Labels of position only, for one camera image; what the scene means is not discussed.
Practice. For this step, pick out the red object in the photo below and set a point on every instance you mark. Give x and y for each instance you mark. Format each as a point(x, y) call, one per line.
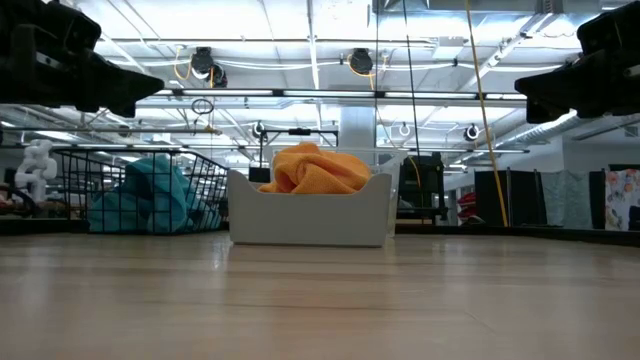
point(467, 200)

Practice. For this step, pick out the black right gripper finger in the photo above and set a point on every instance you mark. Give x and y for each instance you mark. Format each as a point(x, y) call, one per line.
point(555, 85)
point(540, 112)

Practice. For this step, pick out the small black ceiling reel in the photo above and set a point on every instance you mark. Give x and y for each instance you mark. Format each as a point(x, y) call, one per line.
point(258, 130)
point(471, 132)

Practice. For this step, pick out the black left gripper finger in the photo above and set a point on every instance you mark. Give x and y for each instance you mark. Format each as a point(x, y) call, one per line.
point(122, 109)
point(125, 85)

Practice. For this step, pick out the black aluminium table frame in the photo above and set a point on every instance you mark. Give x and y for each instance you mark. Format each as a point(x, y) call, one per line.
point(500, 231)

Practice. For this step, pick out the black equipment cabinet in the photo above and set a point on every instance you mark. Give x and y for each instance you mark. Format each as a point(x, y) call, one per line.
point(425, 185)

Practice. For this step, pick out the long ceiling light strip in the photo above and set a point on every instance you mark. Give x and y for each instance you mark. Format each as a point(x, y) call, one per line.
point(225, 92)

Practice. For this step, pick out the grey hanging cloth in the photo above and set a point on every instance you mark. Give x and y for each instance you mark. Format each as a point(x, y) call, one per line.
point(565, 200)

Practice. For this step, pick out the black divider panel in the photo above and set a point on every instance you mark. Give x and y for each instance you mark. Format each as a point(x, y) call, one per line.
point(500, 197)

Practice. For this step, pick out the silver air duct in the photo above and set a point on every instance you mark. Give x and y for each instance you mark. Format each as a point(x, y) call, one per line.
point(540, 132)

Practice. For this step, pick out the white robot figure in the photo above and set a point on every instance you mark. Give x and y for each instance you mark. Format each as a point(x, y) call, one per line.
point(37, 165)

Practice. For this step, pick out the grey plastic bin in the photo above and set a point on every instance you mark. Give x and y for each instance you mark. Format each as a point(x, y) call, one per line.
point(310, 220)

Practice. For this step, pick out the black overhead camera rig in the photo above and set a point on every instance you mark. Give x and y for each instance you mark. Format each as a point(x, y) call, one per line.
point(300, 131)

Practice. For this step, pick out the floral hanging cloth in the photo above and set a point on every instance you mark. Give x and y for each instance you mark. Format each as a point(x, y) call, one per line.
point(622, 195)

